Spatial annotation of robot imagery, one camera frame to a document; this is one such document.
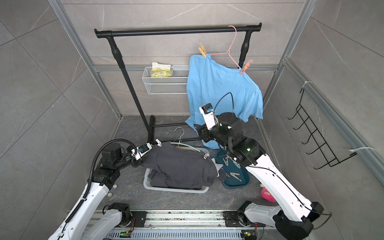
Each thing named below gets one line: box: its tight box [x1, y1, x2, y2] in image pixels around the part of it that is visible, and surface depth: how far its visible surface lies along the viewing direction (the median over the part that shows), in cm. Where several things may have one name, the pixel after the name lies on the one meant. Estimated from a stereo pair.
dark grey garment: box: [141, 142, 227, 190], surface depth 75 cm
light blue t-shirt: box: [185, 54, 264, 150], surface depth 78 cm
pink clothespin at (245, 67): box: [240, 61, 251, 75], surface depth 65 cm
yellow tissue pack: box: [151, 61, 172, 78], surface depth 87 cm
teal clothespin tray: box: [216, 149, 250, 189], surface depth 90 cm
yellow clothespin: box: [198, 41, 207, 59], surface depth 74 cm
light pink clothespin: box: [155, 138, 163, 148], surface depth 73 cm
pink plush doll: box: [259, 183, 276, 203], surface depth 79 cm
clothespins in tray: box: [222, 156, 242, 182], surface depth 92 cm
